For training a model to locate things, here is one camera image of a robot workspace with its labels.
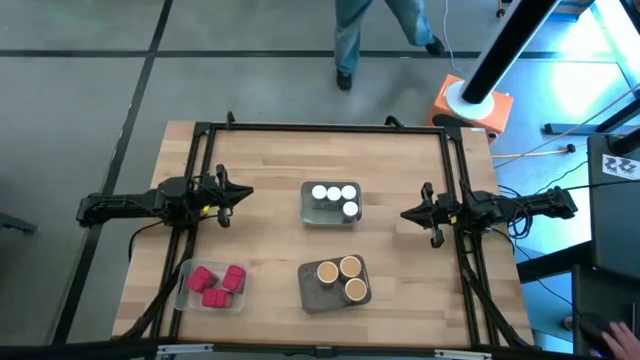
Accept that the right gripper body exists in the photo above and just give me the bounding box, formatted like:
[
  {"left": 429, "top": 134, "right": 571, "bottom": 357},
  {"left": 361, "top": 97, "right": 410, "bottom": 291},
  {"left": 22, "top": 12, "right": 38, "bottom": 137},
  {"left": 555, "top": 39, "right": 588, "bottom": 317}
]
[{"left": 422, "top": 182, "right": 466, "bottom": 250}]

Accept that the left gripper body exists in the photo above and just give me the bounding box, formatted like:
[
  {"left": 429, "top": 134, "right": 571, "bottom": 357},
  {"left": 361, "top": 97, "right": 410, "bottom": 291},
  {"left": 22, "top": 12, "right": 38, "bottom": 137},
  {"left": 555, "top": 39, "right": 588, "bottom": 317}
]
[{"left": 192, "top": 163, "right": 233, "bottom": 229}]

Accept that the light grey plastic bin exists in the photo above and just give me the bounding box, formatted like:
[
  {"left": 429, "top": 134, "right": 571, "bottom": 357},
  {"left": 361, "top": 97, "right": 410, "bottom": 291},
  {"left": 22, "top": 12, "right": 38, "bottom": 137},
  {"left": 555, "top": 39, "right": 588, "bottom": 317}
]
[{"left": 299, "top": 180, "right": 363, "bottom": 229}]

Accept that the white round disc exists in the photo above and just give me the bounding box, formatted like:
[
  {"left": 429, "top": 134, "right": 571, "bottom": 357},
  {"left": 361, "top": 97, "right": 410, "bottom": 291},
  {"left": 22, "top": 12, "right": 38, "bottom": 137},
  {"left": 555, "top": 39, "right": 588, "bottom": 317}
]
[{"left": 444, "top": 79, "right": 496, "bottom": 121}]

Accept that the clear plastic bin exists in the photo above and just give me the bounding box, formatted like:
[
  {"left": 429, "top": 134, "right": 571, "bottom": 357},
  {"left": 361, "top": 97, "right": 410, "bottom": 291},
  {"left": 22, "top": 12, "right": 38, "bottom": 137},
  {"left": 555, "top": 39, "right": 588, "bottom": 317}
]
[{"left": 173, "top": 258, "right": 250, "bottom": 315}]

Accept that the black floor beam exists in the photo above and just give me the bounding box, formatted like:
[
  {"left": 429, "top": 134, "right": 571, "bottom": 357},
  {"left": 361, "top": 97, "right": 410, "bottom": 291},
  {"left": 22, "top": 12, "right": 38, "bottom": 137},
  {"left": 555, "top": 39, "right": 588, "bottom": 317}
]
[{"left": 514, "top": 239, "right": 594, "bottom": 285}]

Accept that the orange box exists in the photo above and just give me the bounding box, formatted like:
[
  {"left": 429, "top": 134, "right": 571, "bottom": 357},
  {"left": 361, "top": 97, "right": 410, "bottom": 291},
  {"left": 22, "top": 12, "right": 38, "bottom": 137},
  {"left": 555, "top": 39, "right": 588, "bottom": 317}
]
[{"left": 424, "top": 73, "right": 515, "bottom": 146}]

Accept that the dark grey translucent bin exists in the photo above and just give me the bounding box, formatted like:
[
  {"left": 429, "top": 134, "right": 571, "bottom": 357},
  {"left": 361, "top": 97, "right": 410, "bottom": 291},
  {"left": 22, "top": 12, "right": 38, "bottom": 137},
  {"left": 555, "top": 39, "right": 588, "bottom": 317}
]
[{"left": 296, "top": 254, "right": 373, "bottom": 315}]

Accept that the black stand foot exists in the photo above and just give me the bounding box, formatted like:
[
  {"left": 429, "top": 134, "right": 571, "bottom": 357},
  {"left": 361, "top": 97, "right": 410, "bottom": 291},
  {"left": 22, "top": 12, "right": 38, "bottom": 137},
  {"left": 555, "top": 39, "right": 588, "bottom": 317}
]
[{"left": 543, "top": 97, "right": 640, "bottom": 137}]

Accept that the black cabinet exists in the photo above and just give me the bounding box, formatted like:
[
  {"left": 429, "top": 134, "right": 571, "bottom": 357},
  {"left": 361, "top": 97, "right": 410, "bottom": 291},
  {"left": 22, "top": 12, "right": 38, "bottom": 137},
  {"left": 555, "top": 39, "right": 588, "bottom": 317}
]
[{"left": 587, "top": 133, "right": 640, "bottom": 281}]

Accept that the black box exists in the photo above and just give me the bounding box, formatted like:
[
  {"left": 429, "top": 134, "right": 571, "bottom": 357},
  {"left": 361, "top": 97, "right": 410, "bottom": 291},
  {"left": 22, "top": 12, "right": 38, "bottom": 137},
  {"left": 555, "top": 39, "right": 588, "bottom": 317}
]
[{"left": 572, "top": 263, "right": 640, "bottom": 360}]

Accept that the white printed sticker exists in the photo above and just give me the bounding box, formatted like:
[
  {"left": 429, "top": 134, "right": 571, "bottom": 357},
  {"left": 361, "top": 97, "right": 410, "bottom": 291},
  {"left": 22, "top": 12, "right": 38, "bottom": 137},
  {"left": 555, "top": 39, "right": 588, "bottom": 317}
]
[{"left": 602, "top": 153, "right": 640, "bottom": 181}]

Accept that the black computer mouse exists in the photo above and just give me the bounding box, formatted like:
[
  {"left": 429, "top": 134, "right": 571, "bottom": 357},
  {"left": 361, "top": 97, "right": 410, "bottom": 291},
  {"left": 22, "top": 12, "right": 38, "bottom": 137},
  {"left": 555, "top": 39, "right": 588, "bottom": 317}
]
[{"left": 578, "top": 312, "right": 619, "bottom": 354}]

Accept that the black rig crossbar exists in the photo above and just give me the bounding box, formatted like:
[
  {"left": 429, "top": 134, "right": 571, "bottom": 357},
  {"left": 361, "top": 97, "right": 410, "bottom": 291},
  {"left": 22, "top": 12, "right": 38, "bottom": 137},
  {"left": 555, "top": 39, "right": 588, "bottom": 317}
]
[{"left": 0, "top": 338, "right": 640, "bottom": 360}]

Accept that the person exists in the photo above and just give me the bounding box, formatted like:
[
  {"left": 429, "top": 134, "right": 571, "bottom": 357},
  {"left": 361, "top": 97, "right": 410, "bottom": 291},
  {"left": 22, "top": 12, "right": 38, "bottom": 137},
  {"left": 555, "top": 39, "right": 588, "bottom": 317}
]
[{"left": 333, "top": 0, "right": 446, "bottom": 92}]

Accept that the person's hand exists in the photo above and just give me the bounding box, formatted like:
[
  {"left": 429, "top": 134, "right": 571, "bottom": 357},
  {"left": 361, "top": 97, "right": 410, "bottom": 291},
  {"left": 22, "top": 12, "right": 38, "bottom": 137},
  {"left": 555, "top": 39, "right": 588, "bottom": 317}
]
[{"left": 599, "top": 321, "right": 640, "bottom": 360}]

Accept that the black aluminium table frame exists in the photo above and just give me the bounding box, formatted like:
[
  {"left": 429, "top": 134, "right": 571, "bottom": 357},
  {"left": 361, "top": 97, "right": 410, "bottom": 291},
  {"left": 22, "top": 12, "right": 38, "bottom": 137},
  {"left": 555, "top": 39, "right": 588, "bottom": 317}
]
[{"left": 117, "top": 112, "right": 534, "bottom": 351}]

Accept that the yellow cable with black plug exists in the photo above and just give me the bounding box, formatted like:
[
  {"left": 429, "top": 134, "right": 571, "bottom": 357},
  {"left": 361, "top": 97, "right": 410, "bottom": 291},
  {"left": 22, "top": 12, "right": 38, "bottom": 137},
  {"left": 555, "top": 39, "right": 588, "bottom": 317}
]
[{"left": 492, "top": 143, "right": 577, "bottom": 160}]

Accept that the silver mounting bracket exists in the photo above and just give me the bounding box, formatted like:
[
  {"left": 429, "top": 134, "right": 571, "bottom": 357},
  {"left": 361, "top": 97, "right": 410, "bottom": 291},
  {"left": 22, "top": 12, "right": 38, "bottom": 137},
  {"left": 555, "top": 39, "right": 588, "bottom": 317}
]
[
  {"left": 433, "top": 349, "right": 494, "bottom": 360},
  {"left": 157, "top": 343, "right": 215, "bottom": 357}
]

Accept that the white floor cable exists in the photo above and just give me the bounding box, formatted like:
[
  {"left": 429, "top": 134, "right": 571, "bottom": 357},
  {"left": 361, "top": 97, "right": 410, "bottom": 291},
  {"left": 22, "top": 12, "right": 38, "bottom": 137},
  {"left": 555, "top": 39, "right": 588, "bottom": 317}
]
[{"left": 441, "top": 0, "right": 469, "bottom": 77}]

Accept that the grey floor bracket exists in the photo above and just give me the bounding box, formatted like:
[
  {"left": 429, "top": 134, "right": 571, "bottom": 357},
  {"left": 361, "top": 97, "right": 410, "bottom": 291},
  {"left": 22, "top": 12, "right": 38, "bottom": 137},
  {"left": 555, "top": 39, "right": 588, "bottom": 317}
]
[{"left": 0, "top": 212, "right": 39, "bottom": 236}]

